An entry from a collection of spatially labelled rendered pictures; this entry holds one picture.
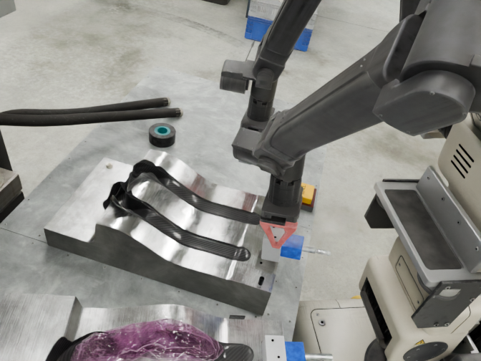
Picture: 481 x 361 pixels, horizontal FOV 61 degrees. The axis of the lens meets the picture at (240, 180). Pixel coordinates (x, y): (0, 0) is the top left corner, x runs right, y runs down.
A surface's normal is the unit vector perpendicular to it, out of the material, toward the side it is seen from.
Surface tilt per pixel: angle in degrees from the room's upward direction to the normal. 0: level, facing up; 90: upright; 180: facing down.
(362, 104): 126
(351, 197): 0
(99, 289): 0
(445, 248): 0
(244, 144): 39
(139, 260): 90
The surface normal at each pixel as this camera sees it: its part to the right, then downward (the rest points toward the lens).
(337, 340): 0.15, -0.73
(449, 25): -0.50, -0.40
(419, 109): -0.43, 0.88
